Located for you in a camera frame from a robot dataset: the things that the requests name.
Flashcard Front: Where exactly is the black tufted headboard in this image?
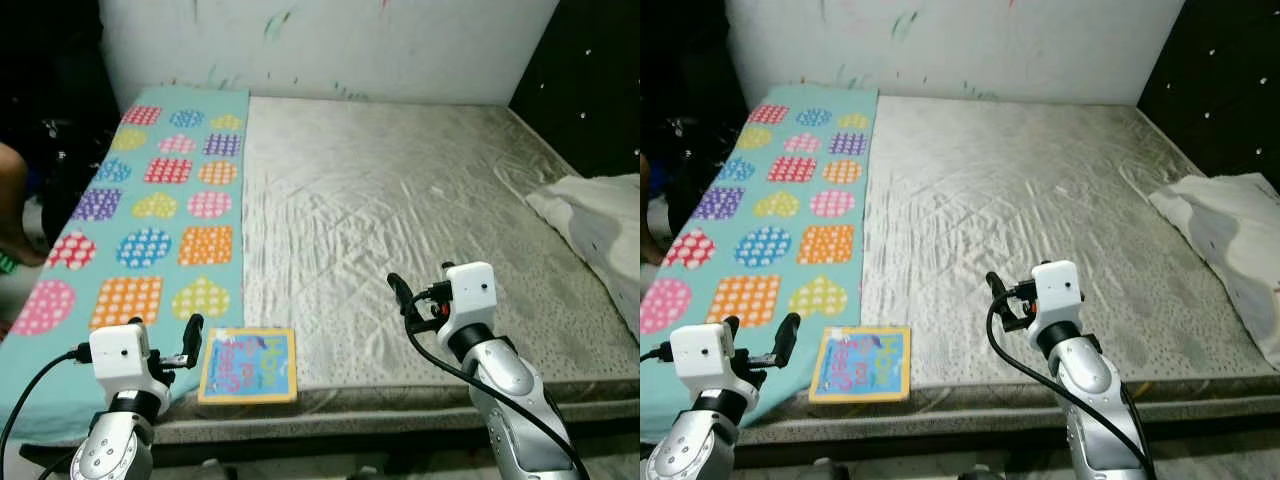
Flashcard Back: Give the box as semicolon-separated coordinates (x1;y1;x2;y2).
1137;0;1280;191
508;0;641;181

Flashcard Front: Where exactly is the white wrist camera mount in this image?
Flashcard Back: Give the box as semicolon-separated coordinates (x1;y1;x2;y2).
670;322;743;401
440;262;499;343
88;322;171;401
1030;260;1086;336

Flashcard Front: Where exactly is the dark bed frame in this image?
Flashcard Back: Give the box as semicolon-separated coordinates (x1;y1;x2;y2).
640;420;1280;479
20;420;641;477

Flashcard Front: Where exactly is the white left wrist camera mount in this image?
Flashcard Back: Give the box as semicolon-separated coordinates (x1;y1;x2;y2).
88;322;171;401
670;322;743;401

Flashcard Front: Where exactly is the teal colourful patterned mat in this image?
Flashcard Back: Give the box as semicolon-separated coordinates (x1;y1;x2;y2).
0;85;251;446
640;85;881;441

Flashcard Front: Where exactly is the white quilted mattress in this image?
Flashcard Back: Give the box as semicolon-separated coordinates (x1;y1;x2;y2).
150;95;641;446
745;95;1280;446

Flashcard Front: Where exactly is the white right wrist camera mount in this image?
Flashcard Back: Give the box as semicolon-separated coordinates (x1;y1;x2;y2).
440;262;499;343
1030;260;1086;336

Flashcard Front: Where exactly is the white printed pillow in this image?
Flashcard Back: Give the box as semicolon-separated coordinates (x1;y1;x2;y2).
525;175;641;336
1148;172;1280;371

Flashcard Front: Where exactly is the blue yellow children's book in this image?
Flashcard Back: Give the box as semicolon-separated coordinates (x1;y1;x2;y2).
197;327;299;405
808;325;913;404

